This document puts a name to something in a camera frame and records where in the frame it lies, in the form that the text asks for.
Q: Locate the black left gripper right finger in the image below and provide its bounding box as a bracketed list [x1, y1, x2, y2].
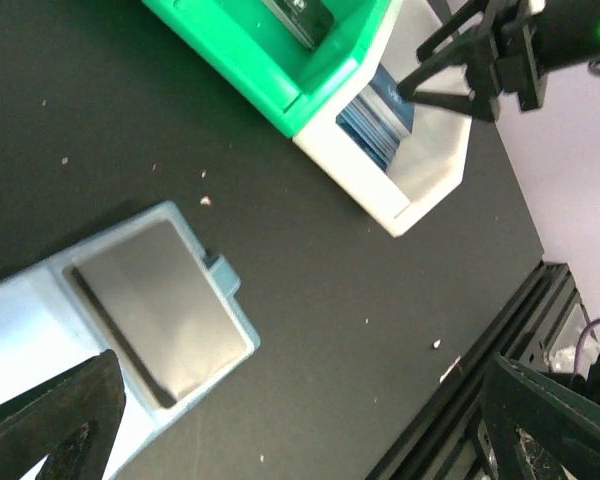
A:
[481, 355, 600, 479]

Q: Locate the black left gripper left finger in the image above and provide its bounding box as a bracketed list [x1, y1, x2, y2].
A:
[0, 349, 126, 479]

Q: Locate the blue card stack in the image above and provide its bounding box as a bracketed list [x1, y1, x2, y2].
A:
[336, 64, 415, 172]

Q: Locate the white plastic bin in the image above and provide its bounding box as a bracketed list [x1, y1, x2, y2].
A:
[293, 1, 471, 237]

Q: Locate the red white april card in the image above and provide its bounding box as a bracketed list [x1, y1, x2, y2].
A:
[64, 221, 251, 409]

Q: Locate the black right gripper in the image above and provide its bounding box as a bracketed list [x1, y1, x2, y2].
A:
[395, 0, 600, 121]

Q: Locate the green plastic bin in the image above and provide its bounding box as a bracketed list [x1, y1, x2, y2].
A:
[145, 1, 400, 138]

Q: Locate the blue leather card holder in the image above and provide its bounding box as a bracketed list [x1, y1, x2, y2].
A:
[0, 202, 260, 479]

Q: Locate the black card in bin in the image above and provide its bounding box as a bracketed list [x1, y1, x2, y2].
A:
[262, 0, 335, 50]

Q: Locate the black aluminium frame rail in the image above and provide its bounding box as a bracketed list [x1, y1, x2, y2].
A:
[368, 263, 589, 480]

